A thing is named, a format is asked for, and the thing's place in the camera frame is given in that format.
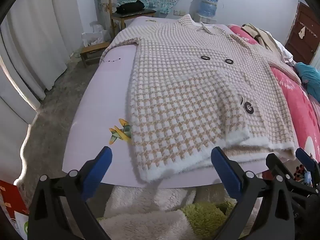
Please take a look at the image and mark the lilac printed bed sheet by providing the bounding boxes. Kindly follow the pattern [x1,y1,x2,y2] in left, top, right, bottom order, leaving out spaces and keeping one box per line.
[62,16,299,189]

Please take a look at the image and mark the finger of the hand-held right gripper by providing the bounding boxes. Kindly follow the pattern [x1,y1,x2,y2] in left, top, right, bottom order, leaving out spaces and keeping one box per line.
[265,152,297,189]
[295,147,320,188]

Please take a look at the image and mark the beige white checked coat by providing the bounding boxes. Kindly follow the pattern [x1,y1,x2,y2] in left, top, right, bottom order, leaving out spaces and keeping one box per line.
[100,14,303,183]

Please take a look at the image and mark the white curtain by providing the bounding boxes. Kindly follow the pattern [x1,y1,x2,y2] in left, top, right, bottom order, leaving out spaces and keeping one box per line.
[0,0,95,125]

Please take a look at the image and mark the small wooden stool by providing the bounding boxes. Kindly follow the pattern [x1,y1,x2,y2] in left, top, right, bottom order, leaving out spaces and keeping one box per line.
[80,42,110,68]

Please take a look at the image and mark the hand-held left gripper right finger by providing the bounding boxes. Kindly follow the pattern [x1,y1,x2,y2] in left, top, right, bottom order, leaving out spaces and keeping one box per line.
[211,146,297,240]

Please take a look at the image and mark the white garment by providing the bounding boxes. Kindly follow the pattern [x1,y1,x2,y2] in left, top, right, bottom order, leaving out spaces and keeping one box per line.
[265,31,293,63]

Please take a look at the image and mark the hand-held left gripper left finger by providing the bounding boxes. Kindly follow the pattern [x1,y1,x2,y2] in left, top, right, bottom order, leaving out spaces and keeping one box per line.
[27,145,113,240]

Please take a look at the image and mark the white plastic bag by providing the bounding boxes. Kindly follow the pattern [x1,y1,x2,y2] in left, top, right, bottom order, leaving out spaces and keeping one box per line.
[82,21,110,48]

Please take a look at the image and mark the wooden chair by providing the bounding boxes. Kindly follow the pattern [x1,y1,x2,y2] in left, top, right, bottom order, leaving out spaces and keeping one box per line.
[105,0,157,37]

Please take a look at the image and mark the beige clothes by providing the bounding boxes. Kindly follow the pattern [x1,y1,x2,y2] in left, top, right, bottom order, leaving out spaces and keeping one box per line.
[241,24,285,60]

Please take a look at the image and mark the black bag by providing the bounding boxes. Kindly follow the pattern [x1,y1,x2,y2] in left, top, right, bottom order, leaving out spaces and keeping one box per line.
[115,0,145,14]

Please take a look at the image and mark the blue water bottle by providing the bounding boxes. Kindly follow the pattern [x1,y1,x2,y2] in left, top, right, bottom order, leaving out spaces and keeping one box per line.
[200,0,220,18]

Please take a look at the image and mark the pink floral blanket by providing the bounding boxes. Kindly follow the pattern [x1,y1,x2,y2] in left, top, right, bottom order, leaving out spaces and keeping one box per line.
[227,24,320,180]

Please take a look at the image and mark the red cardboard box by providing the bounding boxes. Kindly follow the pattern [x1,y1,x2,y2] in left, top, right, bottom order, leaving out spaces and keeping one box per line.
[0,179,28,215]

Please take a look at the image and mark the brown wooden door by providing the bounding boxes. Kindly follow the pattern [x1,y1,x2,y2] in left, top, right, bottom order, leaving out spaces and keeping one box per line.
[285,1,320,65]

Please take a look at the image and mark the person's fluffy white green robe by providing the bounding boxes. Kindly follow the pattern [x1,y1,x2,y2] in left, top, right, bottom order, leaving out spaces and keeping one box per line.
[96,185,253,240]

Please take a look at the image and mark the white water dispenser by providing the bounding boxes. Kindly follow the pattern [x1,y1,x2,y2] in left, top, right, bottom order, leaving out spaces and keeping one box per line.
[191,14,218,25]

